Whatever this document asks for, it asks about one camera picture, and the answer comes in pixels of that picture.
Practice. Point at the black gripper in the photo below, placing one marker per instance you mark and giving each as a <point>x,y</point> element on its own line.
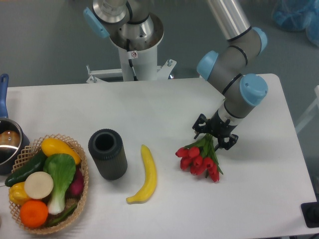
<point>218,128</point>

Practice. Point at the red tulip bouquet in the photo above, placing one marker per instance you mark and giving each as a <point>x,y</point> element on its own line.
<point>200,158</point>

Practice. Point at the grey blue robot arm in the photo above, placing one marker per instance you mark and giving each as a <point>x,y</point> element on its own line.
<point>242,92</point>

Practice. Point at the yellow banana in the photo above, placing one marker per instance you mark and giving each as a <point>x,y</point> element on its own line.
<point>151,178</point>

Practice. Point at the dark grey ribbed vase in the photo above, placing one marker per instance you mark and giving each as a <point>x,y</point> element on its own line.
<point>107,150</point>

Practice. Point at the black device at table edge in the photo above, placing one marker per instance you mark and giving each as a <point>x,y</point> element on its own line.
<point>311,214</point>

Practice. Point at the blue plastic bag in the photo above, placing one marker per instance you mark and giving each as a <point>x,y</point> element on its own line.
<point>298,15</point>

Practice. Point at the purple red onion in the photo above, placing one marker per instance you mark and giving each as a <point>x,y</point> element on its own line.
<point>77,185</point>

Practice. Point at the green bok choy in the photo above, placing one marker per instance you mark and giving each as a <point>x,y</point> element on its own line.
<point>61,168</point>

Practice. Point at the yellow squash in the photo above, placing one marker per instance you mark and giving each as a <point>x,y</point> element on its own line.
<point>51,146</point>

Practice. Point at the green chili pepper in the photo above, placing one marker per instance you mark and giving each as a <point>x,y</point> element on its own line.
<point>62,217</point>

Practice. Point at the green cucumber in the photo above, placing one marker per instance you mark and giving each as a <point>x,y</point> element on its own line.
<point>35,164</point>

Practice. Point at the white round radish slice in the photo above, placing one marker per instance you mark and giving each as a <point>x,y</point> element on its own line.
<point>38,185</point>

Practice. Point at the woven wicker basket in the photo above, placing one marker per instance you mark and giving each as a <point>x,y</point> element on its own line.
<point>26,154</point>

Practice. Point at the orange fruit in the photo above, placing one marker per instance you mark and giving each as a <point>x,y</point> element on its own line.
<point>33,213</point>

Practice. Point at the yellow bell pepper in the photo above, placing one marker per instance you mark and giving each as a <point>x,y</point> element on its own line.
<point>17,194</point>

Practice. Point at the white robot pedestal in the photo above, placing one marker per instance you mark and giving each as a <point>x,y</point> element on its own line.
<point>137,46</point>

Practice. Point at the white frame at right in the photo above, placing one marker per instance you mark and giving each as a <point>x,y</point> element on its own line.
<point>309,113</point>

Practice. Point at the blue handled saucepan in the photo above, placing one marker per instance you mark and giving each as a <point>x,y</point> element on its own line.
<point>12,138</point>

